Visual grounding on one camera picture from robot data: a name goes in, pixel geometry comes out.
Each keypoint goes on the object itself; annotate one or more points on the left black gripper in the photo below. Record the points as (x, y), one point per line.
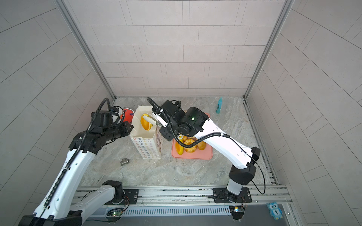
(126, 130)

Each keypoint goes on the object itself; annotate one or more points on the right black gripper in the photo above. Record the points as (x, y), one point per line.
(167, 135)

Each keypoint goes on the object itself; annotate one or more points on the yellow egg tart bread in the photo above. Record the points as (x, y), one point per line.
(146, 126)

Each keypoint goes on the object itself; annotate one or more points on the white paper bag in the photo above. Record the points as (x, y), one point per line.
(147, 142)

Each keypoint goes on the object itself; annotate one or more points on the long baguette bread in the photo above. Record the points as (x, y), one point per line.
(201, 145)

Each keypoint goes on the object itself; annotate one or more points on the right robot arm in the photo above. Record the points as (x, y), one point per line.
(191, 127)

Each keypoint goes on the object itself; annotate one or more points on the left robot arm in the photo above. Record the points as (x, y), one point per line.
(57, 209)

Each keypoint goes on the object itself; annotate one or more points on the orange oval bread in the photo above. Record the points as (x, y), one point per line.
(179, 149)

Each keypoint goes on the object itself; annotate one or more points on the red shark plush toy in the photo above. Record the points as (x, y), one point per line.
(127, 115)

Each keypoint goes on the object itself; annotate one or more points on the small metal fitting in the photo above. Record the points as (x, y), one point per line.
(124, 161)

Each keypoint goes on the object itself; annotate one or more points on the pink tray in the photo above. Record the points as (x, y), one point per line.
(205, 154)

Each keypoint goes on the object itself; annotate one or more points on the teal bottle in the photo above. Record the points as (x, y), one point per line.
(219, 105)

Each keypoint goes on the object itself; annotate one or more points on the blue owl number tag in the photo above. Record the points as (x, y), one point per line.
(275, 211)

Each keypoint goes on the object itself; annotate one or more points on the bundt ring bread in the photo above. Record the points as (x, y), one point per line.
(191, 147)

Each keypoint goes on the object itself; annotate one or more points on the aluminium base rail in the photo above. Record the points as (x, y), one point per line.
(185, 200)

